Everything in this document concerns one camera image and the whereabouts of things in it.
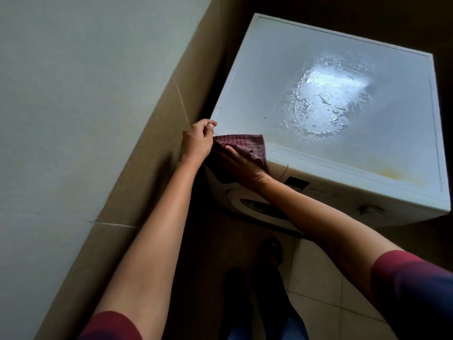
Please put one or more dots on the person's right hand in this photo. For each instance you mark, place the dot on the person's right hand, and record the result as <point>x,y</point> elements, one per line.
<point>244,166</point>

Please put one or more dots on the person's left hand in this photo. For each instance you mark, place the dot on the person's left hand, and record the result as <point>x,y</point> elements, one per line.
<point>196,141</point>

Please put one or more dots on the red checkered cloth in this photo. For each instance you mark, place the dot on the red checkered cloth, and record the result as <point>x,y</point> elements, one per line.
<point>247,143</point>

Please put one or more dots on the white washing machine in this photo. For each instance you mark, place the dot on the white washing machine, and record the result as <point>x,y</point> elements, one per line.
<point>354,130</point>

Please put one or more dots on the person's right forearm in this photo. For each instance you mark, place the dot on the person's right forearm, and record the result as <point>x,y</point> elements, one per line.
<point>329,226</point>

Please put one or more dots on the person's left forearm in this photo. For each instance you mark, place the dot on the person's left forearm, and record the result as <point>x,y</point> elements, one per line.
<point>145,258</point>

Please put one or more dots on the black right sandal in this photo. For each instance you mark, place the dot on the black right sandal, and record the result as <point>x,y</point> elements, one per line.
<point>271,249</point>

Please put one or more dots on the blue jeans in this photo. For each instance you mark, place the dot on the blue jeans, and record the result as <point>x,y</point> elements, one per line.
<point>279,311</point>

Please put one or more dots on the dark red shirt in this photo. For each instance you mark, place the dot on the dark red shirt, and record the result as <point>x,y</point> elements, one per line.
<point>414,293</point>

